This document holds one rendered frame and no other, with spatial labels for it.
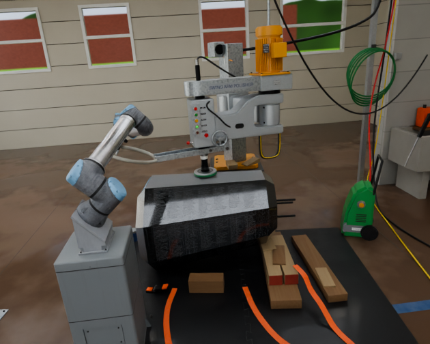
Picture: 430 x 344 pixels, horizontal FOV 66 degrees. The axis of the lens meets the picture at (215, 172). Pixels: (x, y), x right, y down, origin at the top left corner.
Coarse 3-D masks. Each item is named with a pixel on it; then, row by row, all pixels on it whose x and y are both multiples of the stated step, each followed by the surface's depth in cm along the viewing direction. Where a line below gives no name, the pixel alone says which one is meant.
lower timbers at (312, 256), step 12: (300, 240) 339; (300, 252) 322; (312, 252) 318; (312, 264) 299; (324, 264) 298; (276, 288) 270; (288, 288) 269; (324, 288) 268; (336, 288) 267; (276, 300) 256; (288, 300) 256; (300, 300) 255; (336, 300) 262
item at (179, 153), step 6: (174, 150) 303; (180, 150) 304; (186, 150) 305; (192, 150) 296; (198, 150) 296; (204, 150) 298; (210, 150) 298; (216, 150) 301; (222, 150) 302; (156, 156) 289; (162, 156) 290; (168, 156) 291; (174, 156) 292; (180, 156) 294; (186, 156) 295
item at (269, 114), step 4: (268, 104) 299; (272, 104) 299; (276, 104) 300; (260, 108) 305; (264, 108) 301; (268, 108) 299; (272, 108) 299; (276, 108) 301; (260, 112) 306; (264, 112) 302; (268, 112) 300; (272, 112) 300; (276, 112) 302; (260, 116) 308; (264, 116) 303; (268, 116) 302; (272, 116) 301; (276, 116) 303; (260, 120) 309; (264, 120) 305; (268, 120) 303; (272, 120) 303; (276, 120) 304; (264, 124) 306; (268, 124) 304; (272, 124) 304; (276, 124) 307
